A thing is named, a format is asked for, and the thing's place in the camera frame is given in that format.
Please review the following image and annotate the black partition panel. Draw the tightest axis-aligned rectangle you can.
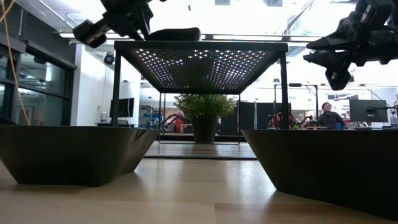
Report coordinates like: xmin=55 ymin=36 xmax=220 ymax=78
xmin=239 ymin=101 xmax=283 ymax=130

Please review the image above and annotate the green plant in black pot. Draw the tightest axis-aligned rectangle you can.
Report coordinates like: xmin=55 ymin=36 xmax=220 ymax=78
xmin=173 ymin=93 xmax=237 ymax=143

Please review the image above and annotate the person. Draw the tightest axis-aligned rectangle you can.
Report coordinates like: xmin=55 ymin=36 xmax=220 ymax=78
xmin=161 ymin=111 xmax=188 ymax=133
xmin=267 ymin=107 xmax=296 ymax=130
xmin=316 ymin=101 xmax=346 ymax=130

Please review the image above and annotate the dark background desk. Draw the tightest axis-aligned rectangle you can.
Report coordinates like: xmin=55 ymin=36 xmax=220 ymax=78
xmin=95 ymin=121 xmax=137 ymax=128

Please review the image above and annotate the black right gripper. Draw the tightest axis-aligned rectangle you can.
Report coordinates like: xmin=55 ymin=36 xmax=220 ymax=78
xmin=303 ymin=0 xmax=386 ymax=91

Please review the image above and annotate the round black speaker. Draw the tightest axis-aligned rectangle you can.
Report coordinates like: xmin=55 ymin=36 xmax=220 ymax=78
xmin=103 ymin=52 xmax=116 ymax=66

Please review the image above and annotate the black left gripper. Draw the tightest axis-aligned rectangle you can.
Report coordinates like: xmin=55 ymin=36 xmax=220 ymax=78
xmin=73 ymin=0 xmax=155 ymax=47

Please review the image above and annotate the red connector with yellow cable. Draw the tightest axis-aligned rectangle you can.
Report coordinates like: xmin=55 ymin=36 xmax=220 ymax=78
xmin=0 ymin=0 xmax=31 ymax=126

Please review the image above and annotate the black wavy square plate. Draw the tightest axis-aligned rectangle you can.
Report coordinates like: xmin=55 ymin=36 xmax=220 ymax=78
xmin=241 ymin=128 xmax=398 ymax=220
xmin=0 ymin=124 xmax=162 ymax=187

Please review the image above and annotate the black rounded square plate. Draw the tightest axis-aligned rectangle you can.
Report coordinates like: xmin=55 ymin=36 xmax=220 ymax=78
xmin=146 ymin=27 xmax=202 ymax=42

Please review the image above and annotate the black metal table frame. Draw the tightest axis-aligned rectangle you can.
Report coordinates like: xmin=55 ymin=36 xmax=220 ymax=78
xmin=159 ymin=132 xmax=248 ymax=140

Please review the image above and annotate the ceiling light rail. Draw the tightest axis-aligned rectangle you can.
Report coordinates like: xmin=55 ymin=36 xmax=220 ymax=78
xmin=58 ymin=32 xmax=326 ymax=42

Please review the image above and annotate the black metal rig frame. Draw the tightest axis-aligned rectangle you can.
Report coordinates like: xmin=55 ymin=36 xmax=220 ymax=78
xmin=272 ymin=82 xmax=320 ymax=130

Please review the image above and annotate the black computer monitor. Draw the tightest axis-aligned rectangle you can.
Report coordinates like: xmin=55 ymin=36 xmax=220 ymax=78
xmin=109 ymin=97 xmax=136 ymax=119
xmin=348 ymin=98 xmax=389 ymax=123

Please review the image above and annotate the black framed glass partition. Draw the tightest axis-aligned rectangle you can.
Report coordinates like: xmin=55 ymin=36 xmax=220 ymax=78
xmin=0 ymin=0 xmax=78 ymax=126

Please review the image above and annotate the black perforated metal stand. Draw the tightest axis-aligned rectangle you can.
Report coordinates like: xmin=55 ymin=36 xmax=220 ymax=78
xmin=111 ymin=40 xmax=290 ymax=161

